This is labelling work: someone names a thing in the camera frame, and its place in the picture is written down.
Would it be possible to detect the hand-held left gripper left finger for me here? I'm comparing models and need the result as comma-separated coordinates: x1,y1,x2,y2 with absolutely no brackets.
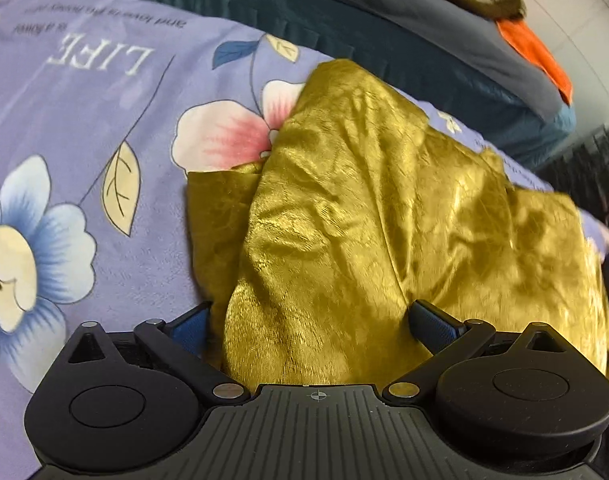
67,302,252,401

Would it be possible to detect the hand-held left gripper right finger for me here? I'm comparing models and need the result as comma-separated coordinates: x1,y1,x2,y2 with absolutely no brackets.
384,300,560,401

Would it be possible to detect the golden shiny cloth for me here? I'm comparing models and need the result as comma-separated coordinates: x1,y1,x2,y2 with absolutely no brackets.
184,58,609,388

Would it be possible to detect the black floor mat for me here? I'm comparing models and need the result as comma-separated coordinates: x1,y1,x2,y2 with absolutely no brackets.
539,120,609,221

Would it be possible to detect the floral purple bedsheet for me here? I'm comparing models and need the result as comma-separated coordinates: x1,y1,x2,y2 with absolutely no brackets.
0,0,609,396

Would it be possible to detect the orange cloth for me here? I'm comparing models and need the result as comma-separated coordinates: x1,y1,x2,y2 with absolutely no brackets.
497,17,574,106

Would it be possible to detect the grey bed sheet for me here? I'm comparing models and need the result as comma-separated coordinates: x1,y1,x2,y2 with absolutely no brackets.
264,0,570,116

